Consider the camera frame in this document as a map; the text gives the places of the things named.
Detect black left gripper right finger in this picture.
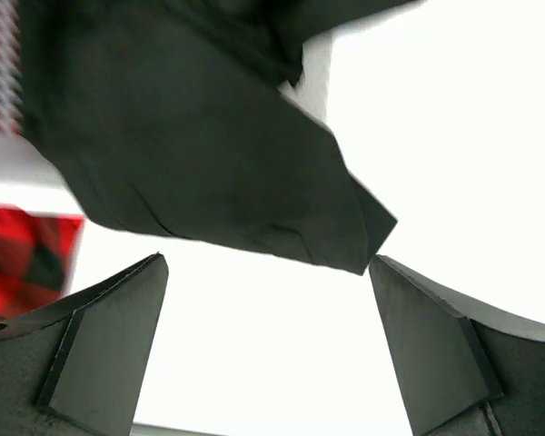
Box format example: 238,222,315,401
369,255,545,436

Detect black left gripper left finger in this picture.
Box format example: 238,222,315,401
0,253,169,436

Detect red black plaid shirt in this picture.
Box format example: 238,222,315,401
0,205,84,321

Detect white plastic basket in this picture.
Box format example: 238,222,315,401
0,1,66,189

